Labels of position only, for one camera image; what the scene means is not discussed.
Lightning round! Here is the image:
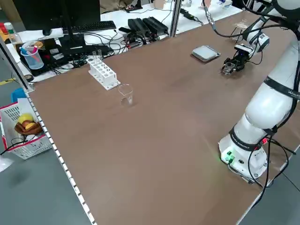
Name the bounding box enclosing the black tripod stand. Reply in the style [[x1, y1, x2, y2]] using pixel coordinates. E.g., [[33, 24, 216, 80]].
[[230, 25, 247, 42]]

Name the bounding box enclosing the white test tube rack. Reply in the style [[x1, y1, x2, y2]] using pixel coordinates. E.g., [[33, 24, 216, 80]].
[[88, 57, 121, 91]]

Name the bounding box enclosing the silver digital balance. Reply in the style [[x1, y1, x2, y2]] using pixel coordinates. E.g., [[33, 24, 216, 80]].
[[191, 45, 221, 63]]

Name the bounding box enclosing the black keyboard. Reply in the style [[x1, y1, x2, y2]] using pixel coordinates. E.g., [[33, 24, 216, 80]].
[[62, 20, 117, 34]]

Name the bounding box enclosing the cable with silver connector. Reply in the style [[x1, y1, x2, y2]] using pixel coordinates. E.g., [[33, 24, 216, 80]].
[[202, 0, 246, 38]]

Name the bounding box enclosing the large glass beaker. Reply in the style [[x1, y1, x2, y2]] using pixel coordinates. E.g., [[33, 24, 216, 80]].
[[117, 83, 135, 108]]

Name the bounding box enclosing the white round base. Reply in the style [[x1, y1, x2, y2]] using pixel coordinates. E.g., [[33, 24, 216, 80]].
[[0, 159, 12, 173]]

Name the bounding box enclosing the aluminium frame post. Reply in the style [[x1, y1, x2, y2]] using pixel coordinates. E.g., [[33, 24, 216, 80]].
[[169, 0, 183, 38]]

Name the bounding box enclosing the brown wooden bowl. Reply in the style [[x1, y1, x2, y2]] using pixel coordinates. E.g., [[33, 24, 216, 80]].
[[14, 120, 43, 136]]

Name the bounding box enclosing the small glass beaker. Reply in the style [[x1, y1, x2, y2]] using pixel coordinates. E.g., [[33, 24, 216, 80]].
[[221, 62, 235, 76]]

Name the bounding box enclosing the black power adapter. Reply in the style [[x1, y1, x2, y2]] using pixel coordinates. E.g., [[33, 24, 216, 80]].
[[180, 8, 195, 21]]

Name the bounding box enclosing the round wooden plate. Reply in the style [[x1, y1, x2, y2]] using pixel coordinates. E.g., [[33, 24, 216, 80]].
[[22, 41, 45, 51]]

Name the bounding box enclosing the black power brick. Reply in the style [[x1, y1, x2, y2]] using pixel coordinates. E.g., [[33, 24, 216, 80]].
[[142, 16, 169, 35], [127, 18, 151, 36]]

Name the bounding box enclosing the clear measuring cup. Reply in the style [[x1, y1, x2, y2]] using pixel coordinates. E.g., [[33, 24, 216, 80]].
[[20, 45, 45, 70]]

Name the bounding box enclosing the aluminium corner post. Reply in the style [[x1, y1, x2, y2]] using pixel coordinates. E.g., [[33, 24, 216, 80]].
[[0, 37, 35, 92]]

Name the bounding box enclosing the black computer monitor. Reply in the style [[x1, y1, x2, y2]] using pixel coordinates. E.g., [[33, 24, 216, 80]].
[[13, 0, 101, 31]]

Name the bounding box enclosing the black monitor stand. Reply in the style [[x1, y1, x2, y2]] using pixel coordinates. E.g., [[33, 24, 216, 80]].
[[58, 0, 86, 56]]

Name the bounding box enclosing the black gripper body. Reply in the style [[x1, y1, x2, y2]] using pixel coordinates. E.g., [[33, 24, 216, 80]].
[[231, 52, 251, 71]]

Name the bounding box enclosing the plastic bottle white cap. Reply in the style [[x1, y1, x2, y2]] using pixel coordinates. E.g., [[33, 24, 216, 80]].
[[3, 22, 20, 45]]

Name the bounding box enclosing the white plastic basket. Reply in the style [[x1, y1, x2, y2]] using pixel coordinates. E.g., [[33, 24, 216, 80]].
[[0, 101, 53, 160]]

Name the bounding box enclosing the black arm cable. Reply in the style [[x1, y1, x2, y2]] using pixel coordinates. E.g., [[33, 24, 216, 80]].
[[248, 23, 300, 195]]

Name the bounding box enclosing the yellow lemon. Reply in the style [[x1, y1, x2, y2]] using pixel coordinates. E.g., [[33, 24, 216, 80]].
[[18, 113, 34, 124]]

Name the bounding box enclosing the blue box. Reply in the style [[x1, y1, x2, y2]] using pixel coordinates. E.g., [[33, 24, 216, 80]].
[[11, 88, 28, 104]]

